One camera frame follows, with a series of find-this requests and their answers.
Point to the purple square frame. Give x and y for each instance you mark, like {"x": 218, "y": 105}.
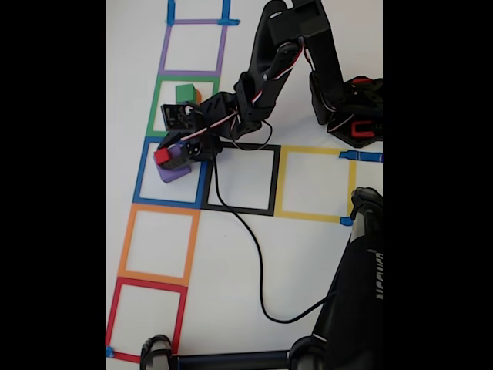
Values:
{"x": 190, "y": 73}

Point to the yellow square frame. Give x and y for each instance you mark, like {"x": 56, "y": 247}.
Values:
{"x": 312, "y": 150}

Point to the purple block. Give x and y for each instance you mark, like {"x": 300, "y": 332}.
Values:
{"x": 173, "y": 175}

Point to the orange square frame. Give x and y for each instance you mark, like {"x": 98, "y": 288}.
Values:
{"x": 161, "y": 209}

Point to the red square frame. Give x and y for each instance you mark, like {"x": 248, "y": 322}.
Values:
{"x": 150, "y": 286}

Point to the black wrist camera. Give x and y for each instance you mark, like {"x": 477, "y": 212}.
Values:
{"x": 179, "y": 115}

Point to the orange block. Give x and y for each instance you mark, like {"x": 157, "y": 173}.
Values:
{"x": 198, "y": 96}

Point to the green block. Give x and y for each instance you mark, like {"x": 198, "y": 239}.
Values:
{"x": 185, "y": 92}

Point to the small red cube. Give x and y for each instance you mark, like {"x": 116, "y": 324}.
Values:
{"x": 161, "y": 156}

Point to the blue square frame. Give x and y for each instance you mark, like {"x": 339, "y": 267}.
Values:
{"x": 139, "y": 181}

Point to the green square frame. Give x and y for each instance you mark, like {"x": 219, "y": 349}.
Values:
{"x": 154, "y": 104}

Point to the small blue tape piece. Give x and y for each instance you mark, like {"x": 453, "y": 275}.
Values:
{"x": 346, "y": 221}
{"x": 109, "y": 351}

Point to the blue tape strip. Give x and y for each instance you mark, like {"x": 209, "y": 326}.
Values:
{"x": 171, "y": 9}
{"x": 366, "y": 157}
{"x": 226, "y": 9}
{"x": 231, "y": 22}

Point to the black square frame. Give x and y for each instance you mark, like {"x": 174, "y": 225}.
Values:
{"x": 242, "y": 145}

